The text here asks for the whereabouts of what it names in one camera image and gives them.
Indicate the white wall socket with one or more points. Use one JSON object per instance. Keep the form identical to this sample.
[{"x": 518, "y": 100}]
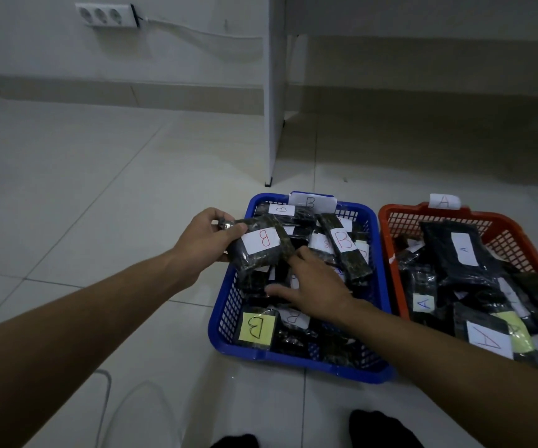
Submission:
[{"x": 105, "y": 15}]

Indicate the black packet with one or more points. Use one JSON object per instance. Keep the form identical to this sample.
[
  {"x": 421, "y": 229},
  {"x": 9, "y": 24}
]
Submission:
[{"x": 262, "y": 241}]

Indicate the person's black trouser leg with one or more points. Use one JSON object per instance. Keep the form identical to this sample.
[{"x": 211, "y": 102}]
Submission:
[
  {"x": 381, "y": 431},
  {"x": 234, "y": 442}
]

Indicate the person's right forearm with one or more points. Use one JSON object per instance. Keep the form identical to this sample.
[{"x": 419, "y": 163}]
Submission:
[{"x": 460, "y": 377}]

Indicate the person's left forearm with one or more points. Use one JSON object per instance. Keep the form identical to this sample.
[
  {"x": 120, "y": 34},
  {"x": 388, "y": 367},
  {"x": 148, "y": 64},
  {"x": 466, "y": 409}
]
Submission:
[{"x": 73, "y": 335}]

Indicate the small white paper tag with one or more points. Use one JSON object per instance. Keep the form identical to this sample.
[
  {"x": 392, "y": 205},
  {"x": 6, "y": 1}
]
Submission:
[{"x": 445, "y": 201}]

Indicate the person's right hand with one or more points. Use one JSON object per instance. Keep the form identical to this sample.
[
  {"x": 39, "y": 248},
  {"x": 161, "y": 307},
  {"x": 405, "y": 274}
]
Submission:
[{"x": 320, "y": 293}]

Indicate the red plastic basket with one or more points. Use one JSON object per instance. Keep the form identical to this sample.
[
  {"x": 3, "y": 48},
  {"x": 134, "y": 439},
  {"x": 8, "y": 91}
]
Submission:
[{"x": 516, "y": 233}]

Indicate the white desk side panel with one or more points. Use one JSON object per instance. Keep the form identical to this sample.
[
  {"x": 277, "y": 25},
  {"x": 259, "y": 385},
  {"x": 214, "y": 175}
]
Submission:
[{"x": 276, "y": 88}]

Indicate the blue plastic basket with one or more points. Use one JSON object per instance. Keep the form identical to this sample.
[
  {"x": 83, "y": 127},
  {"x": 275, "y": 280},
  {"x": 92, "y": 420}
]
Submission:
[{"x": 297, "y": 361}]

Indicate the person's left hand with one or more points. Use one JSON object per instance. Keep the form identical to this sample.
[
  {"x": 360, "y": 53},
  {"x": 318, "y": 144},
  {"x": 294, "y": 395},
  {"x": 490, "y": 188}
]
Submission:
[{"x": 201, "y": 247}]

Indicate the large white paper tag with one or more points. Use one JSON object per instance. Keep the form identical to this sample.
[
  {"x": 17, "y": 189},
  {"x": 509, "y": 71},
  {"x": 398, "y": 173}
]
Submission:
[{"x": 313, "y": 202}]

